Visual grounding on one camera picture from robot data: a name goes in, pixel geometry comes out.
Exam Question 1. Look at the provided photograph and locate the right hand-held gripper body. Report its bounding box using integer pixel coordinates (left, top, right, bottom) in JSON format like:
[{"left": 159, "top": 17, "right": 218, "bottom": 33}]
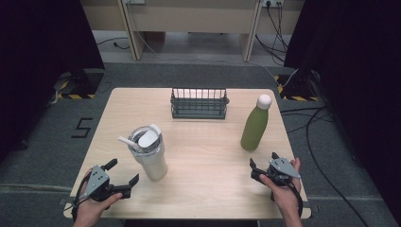
[{"left": 266, "top": 156, "right": 302, "bottom": 187}]

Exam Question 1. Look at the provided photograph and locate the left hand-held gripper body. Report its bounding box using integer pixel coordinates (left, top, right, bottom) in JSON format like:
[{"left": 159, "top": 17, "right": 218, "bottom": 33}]
[{"left": 84, "top": 165, "right": 132, "bottom": 202}]

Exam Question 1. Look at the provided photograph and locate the white tumbler with straw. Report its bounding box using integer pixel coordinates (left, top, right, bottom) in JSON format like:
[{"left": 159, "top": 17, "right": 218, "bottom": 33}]
[{"left": 117, "top": 123, "right": 169, "bottom": 183}]

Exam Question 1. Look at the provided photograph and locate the green bottle with white cap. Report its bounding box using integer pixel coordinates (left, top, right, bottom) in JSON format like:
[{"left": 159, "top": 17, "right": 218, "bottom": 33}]
[{"left": 239, "top": 93, "right": 273, "bottom": 151}]

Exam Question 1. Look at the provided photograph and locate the dark wire rack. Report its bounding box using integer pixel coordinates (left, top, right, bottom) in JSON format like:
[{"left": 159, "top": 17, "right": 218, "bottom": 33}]
[{"left": 169, "top": 87, "right": 231, "bottom": 120}]

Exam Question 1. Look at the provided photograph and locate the person's left hand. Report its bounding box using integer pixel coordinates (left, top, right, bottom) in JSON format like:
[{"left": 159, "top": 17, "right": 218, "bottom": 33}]
[{"left": 73, "top": 168, "right": 124, "bottom": 222}]

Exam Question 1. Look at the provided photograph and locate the person's right hand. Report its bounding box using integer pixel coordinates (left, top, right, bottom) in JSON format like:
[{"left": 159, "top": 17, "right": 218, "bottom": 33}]
[{"left": 259, "top": 157, "right": 303, "bottom": 219}]

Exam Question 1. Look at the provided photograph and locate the black stand base striped tape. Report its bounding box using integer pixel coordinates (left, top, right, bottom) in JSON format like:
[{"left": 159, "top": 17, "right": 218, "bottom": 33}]
[
  {"left": 52, "top": 68, "right": 106, "bottom": 100},
  {"left": 273, "top": 69, "right": 322, "bottom": 103}
]

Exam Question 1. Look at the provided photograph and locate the black curtain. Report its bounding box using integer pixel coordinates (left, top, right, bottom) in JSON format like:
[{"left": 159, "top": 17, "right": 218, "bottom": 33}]
[
  {"left": 283, "top": 0, "right": 401, "bottom": 218},
  {"left": 0, "top": 0, "right": 106, "bottom": 165}
]

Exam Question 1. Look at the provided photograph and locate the white power strip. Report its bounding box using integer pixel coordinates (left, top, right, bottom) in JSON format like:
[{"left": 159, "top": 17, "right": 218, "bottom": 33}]
[{"left": 261, "top": 0, "right": 285, "bottom": 9}]

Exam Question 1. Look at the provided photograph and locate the beige wooden desk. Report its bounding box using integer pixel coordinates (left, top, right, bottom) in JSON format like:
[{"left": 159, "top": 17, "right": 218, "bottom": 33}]
[{"left": 79, "top": 0, "right": 306, "bottom": 62}]

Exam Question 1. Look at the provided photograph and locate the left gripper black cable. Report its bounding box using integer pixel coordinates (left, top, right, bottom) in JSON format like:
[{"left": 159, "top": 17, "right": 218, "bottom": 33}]
[{"left": 63, "top": 171, "right": 96, "bottom": 221}]

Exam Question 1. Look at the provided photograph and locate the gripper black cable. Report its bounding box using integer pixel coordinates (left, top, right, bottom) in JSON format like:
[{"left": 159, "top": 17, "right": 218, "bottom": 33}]
[
  {"left": 63, "top": 171, "right": 96, "bottom": 221},
  {"left": 270, "top": 181, "right": 305, "bottom": 218}
]

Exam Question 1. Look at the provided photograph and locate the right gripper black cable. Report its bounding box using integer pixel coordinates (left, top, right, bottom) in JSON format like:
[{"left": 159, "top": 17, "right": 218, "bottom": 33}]
[{"left": 270, "top": 181, "right": 305, "bottom": 218}]

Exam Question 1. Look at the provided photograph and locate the long black floor cable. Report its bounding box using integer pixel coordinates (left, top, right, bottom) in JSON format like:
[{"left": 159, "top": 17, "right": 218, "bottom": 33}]
[{"left": 279, "top": 106, "right": 371, "bottom": 227}]

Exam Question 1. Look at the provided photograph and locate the bundle of black hanging cables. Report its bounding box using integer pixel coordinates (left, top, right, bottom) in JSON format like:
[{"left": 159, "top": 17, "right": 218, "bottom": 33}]
[{"left": 254, "top": 0, "right": 290, "bottom": 66}]

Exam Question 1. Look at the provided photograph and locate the short black floor cable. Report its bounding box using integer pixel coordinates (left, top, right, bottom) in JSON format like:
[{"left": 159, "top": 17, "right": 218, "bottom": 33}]
[{"left": 96, "top": 36, "right": 131, "bottom": 51}]

